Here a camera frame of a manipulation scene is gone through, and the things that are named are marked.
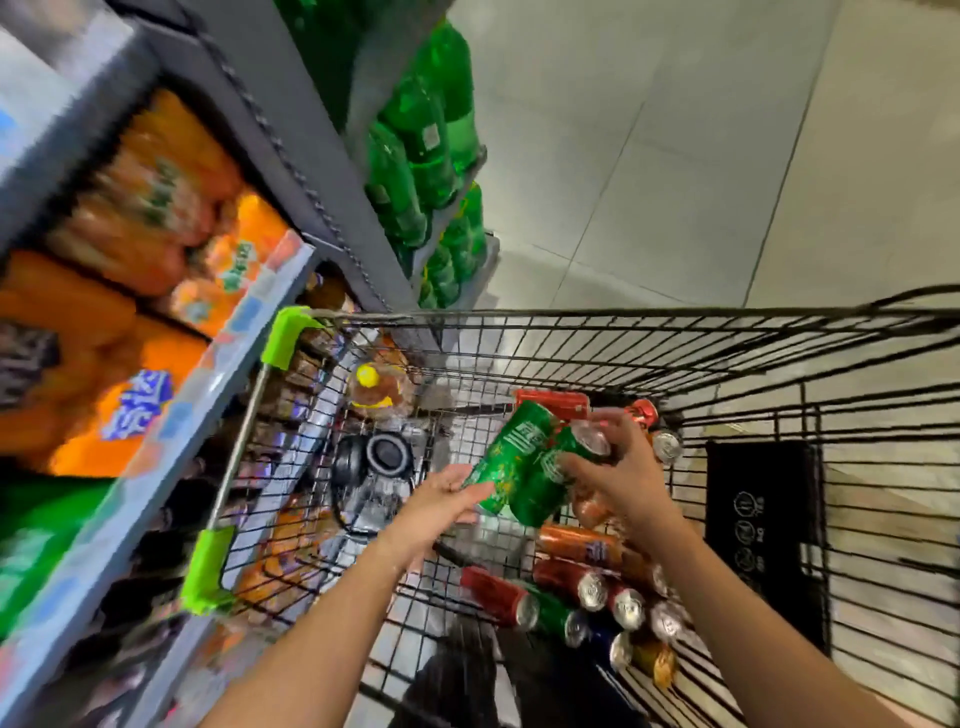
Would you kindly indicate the person's right hand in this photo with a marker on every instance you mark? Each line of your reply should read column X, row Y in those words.
column 637, row 487

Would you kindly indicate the person's left hand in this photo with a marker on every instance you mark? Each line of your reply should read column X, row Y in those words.
column 424, row 517

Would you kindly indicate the cans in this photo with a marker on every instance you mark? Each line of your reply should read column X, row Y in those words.
column 577, row 544

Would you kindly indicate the green soda can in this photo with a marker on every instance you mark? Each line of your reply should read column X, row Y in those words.
column 510, row 450
column 540, row 487

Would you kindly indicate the grey metal shelf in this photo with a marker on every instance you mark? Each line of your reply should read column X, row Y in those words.
column 322, row 150

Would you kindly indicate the person's right forearm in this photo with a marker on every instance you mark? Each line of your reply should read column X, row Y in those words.
column 750, row 637

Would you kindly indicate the person's left forearm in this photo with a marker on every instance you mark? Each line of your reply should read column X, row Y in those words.
column 322, row 645

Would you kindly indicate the black headphones in cart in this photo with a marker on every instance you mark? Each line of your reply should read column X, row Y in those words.
column 386, row 454

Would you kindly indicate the person's dark trousers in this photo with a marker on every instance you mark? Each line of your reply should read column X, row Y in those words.
column 450, row 690

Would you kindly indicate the amber bottle yellow cap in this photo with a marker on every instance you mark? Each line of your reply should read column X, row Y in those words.
column 379, row 394

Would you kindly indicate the row of orange drink bottles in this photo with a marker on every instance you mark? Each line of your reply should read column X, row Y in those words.
column 285, row 555

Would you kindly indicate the orange drink multipack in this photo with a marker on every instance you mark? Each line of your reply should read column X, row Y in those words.
column 90, row 375
column 165, row 187

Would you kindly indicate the green drink multipack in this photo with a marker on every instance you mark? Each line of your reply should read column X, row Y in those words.
column 45, row 555

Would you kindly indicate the rows of large green bottles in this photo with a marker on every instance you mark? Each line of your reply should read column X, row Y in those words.
column 420, row 135

